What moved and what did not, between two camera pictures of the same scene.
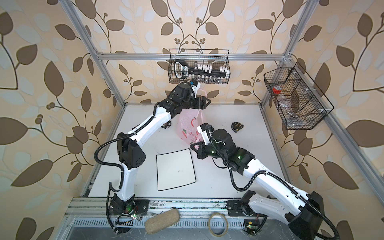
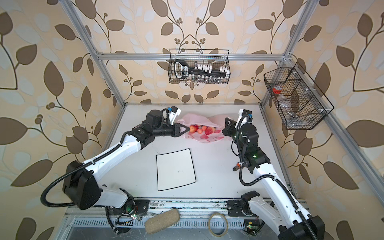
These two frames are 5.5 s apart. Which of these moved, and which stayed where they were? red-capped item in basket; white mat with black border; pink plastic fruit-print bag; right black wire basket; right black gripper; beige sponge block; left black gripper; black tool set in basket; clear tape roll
Moved: pink plastic fruit-print bag; left black gripper; right black gripper
Stayed: black tool set in basket; red-capped item in basket; clear tape roll; right black wire basket; beige sponge block; white mat with black border
